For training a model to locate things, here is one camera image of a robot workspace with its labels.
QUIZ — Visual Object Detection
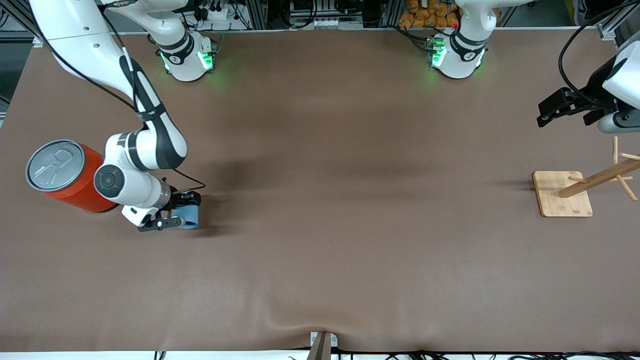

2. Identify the light blue plastic cup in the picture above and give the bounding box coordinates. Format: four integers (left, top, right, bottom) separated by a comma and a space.
177, 202, 200, 230

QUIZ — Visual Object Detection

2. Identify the wooden mug rack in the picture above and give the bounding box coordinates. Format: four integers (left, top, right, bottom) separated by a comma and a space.
532, 136, 640, 218

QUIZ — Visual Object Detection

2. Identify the white power strip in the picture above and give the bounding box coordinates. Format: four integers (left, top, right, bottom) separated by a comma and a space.
197, 4, 237, 22

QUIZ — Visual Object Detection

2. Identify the metal table clamp bracket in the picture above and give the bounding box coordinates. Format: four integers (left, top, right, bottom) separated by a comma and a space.
306, 331, 339, 360

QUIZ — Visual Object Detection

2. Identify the bag of orange snacks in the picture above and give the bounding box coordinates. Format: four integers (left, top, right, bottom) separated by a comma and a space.
398, 0, 460, 29

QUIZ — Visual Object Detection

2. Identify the orange can with silver lid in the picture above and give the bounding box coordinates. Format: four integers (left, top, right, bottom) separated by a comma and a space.
25, 139, 118, 214

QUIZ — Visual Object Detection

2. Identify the aluminium table frame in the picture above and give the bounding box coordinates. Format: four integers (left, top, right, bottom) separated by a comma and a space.
0, 0, 640, 48

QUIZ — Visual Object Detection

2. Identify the brown table cloth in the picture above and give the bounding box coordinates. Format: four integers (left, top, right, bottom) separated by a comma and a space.
0, 29, 640, 353

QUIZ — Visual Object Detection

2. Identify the white connector strip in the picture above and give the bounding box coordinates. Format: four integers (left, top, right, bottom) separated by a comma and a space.
312, 17, 364, 30

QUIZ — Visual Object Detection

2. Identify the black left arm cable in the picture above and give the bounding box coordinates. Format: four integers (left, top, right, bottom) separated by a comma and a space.
558, 0, 638, 108

